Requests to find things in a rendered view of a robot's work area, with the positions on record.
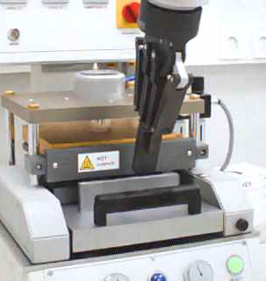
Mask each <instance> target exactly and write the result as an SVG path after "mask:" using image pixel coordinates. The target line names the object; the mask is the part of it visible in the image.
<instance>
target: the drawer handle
mask: <svg viewBox="0 0 266 281"><path fill-rule="evenodd" d="M184 204H188V210H189V212H191V213H193V214H200V213H201V212H202V194H201V188H200V187H199V186H198V185H197V184H183V185H176V186H168V187H161V188H153V189H145V190H137V191H124V192H115V193H102V194H97V195H96V196H95V197H94V223H95V225H97V226H98V227H106V225H107V213H125V212H132V211H139V210H145V209H151V208H159V207H165V206H172V205H184Z"/></svg>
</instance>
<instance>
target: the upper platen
mask: <svg viewBox="0 0 266 281"><path fill-rule="evenodd" d="M139 123H140V122H139V121H138V118H122V119H94V120H86V121H74V122H61V123H49V124H40V154H41V155H42V156H43V157H44V149H45V148H63V147H73V146H83V145H104V144H113V143H124V142H135V141H136V137H137V132H138V124H139ZM22 135H23V141H24V142H23V149H24V150H25V151H27V153H28V125H24V126H22ZM174 138H183V134H180V133H177V132H174V131H173V132H172V134H164V135H163V136H162V139H163V140H164V139H174Z"/></svg>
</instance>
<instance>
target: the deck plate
mask: <svg viewBox="0 0 266 281"><path fill-rule="evenodd" d="M0 236H1V237H2V239H3V241H4V243H5V244H6V246H7V247H8V249H9V250H10V251H11V253H12V255H13V256H14V257H15V258H16V260H17V262H18V263H19V266H20V267H21V268H22V269H23V271H24V272H29V271H35V270H45V269H51V268H56V267H61V266H72V265H77V264H82V263H93V262H102V261H109V260H114V259H119V258H125V257H130V256H145V255H151V254H155V253H161V252H167V251H172V250H177V249H187V248H193V247H197V246H204V245H209V244H213V243H219V242H224V241H234V240H239V239H245V238H254V237H259V236H260V231H259V230H255V229H254V228H253V231H252V232H248V233H243V234H233V235H228V236H224V235H221V234H219V233H218V232H211V233H205V234H196V235H190V236H184V237H178V238H172V239H167V240H161V241H151V242H145V243H140V244H131V245H123V246H117V247H110V248H105V249H96V250H85V251H78V252H73V251H72V250H71V249H70V250H69V259H68V260H66V261H62V260H60V261H55V262H50V263H40V264H37V263H32V262H31V260H30V259H29V258H28V257H27V256H26V254H25V252H24V251H23V249H22V248H20V246H19V245H18V244H17V243H16V240H15V238H13V237H12V235H11V233H10V232H8V229H7V227H6V226H5V225H4V224H3V222H2V221H1V220H0Z"/></svg>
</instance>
